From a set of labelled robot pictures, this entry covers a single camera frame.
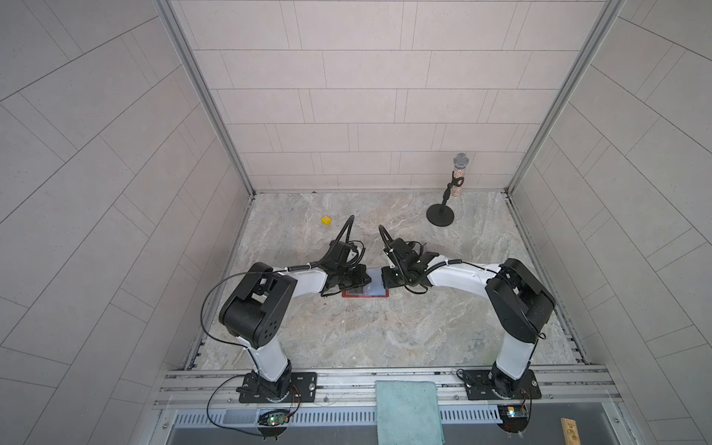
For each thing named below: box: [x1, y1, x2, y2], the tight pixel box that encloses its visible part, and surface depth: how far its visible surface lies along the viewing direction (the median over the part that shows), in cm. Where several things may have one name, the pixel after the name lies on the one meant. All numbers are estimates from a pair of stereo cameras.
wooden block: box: [559, 417, 582, 445], surface depth 66 cm
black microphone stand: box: [425, 170, 465, 228], surface depth 111 cm
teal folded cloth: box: [374, 380, 445, 445], surface depth 68 cm
